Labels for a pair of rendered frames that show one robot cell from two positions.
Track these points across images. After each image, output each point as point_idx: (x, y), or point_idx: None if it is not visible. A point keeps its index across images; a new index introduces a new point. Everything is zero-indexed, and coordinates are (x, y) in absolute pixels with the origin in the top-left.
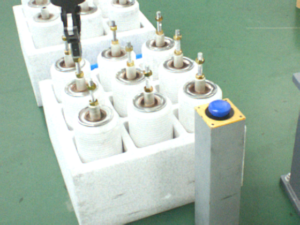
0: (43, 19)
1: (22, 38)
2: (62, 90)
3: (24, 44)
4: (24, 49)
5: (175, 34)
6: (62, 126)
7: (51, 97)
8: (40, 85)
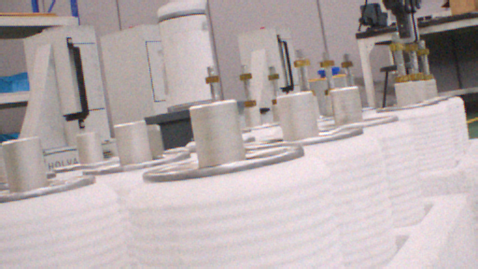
0: (368, 120)
1: (454, 236)
2: (450, 101)
3: (458, 207)
4: (462, 253)
5: (247, 69)
6: (472, 148)
7: (466, 160)
8: (474, 165)
